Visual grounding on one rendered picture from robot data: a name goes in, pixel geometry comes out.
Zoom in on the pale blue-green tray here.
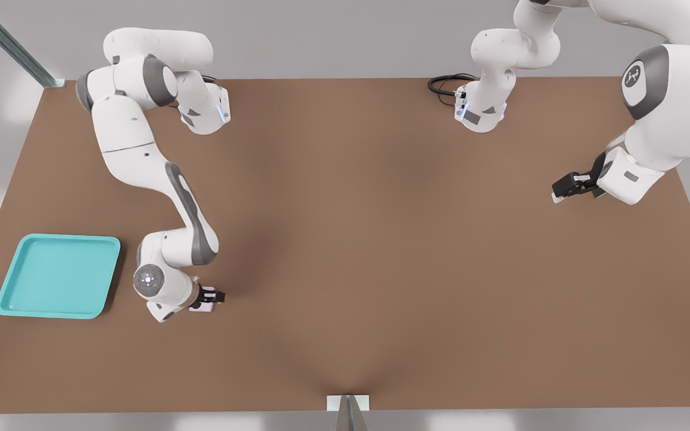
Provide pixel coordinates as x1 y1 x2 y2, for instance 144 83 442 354
0 233 122 320

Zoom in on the black cable loop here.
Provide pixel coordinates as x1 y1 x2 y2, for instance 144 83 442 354
428 73 479 108

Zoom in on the silver frame post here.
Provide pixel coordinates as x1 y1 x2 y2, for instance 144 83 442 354
0 0 66 90
327 394 370 431

